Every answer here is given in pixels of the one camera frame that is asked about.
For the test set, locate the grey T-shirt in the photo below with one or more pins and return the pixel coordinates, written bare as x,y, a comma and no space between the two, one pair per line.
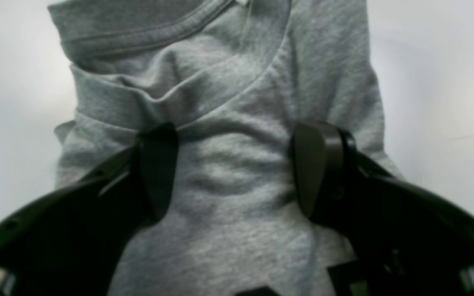
234,76

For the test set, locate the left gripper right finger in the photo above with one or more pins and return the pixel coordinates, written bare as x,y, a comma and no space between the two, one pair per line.
407,240

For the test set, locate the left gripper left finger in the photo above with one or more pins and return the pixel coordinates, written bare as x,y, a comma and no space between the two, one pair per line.
70,241

